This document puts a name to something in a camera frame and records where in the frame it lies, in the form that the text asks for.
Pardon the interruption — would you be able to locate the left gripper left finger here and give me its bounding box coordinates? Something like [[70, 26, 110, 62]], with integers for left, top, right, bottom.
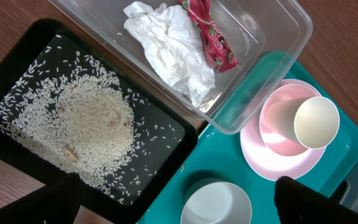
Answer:
[[0, 173, 81, 223]]

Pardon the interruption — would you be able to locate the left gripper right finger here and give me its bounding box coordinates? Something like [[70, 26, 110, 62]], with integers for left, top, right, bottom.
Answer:
[[274, 176, 358, 224]]

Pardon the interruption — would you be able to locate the small pink plate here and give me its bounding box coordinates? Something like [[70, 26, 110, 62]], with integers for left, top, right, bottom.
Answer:
[[259, 80, 321, 156]]

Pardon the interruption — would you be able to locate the grey bowl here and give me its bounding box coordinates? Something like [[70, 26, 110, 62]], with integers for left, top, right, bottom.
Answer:
[[180, 178, 252, 224]]

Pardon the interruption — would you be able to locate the white cup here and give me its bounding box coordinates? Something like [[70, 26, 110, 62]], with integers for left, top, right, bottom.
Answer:
[[262, 96, 340, 149]]

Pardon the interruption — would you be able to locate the white rice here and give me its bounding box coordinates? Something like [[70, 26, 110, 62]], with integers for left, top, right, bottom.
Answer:
[[0, 34, 185, 205]]

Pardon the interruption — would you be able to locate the red snack wrapper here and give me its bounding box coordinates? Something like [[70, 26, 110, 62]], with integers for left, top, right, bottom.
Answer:
[[180, 0, 239, 73]]

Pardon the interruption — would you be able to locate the white napkin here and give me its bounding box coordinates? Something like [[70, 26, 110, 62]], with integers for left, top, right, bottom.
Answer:
[[123, 1, 215, 106]]

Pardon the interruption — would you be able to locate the large pink plate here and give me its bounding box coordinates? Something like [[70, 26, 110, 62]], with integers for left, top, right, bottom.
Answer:
[[241, 79, 326, 181]]

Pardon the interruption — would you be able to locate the teal plastic serving tray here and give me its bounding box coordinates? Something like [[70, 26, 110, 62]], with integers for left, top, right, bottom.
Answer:
[[137, 51, 358, 224]]

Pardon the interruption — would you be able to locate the black plastic tray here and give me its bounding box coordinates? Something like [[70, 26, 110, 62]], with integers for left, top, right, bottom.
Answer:
[[0, 19, 198, 223]]

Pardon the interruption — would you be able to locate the clear plastic storage bin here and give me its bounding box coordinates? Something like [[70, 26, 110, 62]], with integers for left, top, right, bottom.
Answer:
[[53, 0, 313, 134]]

